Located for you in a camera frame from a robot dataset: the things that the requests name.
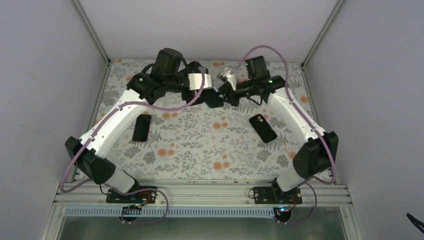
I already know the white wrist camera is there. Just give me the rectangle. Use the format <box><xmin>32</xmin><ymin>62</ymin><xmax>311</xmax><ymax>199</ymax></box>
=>
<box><xmin>220</xmin><ymin>67</ymin><xmax>238</xmax><ymax>91</ymax></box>
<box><xmin>187</xmin><ymin>73</ymin><xmax>213</xmax><ymax>91</ymax></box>

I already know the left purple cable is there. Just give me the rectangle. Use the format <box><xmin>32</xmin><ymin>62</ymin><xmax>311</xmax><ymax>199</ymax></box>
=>
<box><xmin>59</xmin><ymin>66</ymin><xmax>208</xmax><ymax>194</ymax></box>

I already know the purple cable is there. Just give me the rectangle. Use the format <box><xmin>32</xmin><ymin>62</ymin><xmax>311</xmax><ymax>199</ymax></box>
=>
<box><xmin>231</xmin><ymin>45</ymin><xmax>338</xmax><ymax>185</ymax></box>
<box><xmin>59</xmin><ymin>66</ymin><xmax>208</xmax><ymax>194</ymax></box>

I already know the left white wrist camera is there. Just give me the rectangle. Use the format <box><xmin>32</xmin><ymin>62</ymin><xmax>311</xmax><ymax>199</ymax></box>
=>
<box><xmin>187</xmin><ymin>73</ymin><xmax>213</xmax><ymax>91</ymax></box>

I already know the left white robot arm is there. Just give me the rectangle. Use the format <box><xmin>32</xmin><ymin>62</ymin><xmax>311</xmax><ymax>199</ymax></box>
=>
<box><xmin>65</xmin><ymin>48</ymin><xmax>212</xmax><ymax>203</ymax></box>

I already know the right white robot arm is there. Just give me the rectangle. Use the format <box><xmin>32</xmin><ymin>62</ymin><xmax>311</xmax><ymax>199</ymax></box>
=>
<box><xmin>218</xmin><ymin>56</ymin><xmax>339</xmax><ymax>204</ymax></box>

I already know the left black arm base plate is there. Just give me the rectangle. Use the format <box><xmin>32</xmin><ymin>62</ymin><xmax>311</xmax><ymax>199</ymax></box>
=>
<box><xmin>105</xmin><ymin>186</ymin><xmax>157</xmax><ymax>205</ymax></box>

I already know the slotted grey cable duct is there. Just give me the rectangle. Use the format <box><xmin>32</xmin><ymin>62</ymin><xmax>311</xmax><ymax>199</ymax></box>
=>
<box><xmin>64</xmin><ymin>207</ymin><xmax>281</xmax><ymax>219</ymax></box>

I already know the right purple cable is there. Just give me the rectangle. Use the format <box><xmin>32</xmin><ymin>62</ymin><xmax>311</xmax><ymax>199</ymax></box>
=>
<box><xmin>231</xmin><ymin>45</ymin><xmax>338</xmax><ymax>185</ymax></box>

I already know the black object at edge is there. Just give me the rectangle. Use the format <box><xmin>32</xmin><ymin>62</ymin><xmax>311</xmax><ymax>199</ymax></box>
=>
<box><xmin>406</xmin><ymin>213</ymin><xmax>424</xmax><ymax>234</ymax></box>

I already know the aluminium front rail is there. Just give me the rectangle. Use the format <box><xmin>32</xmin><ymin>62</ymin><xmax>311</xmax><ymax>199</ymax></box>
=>
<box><xmin>53</xmin><ymin>179</ymin><xmax>352</xmax><ymax>207</ymax></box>

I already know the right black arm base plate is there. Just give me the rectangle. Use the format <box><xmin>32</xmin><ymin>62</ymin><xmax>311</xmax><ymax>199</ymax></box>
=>
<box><xmin>247</xmin><ymin>186</ymin><xmax>303</xmax><ymax>205</ymax></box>

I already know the black phone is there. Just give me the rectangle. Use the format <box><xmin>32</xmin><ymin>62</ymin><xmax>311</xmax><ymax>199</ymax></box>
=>
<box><xmin>132</xmin><ymin>114</ymin><xmax>152</xmax><ymax>142</ymax></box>

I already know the black phone case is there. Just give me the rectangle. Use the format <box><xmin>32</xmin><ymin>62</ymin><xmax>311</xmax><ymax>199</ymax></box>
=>
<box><xmin>248</xmin><ymin>114</ymin><xmax>278</xmax><ymax>144</ymax></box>

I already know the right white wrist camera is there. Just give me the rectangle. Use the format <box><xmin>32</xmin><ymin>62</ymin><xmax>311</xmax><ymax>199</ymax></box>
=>
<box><xmin>220</xmin><ymin>67</ymin><xmax>238</xmax><ymax>91</ymax></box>

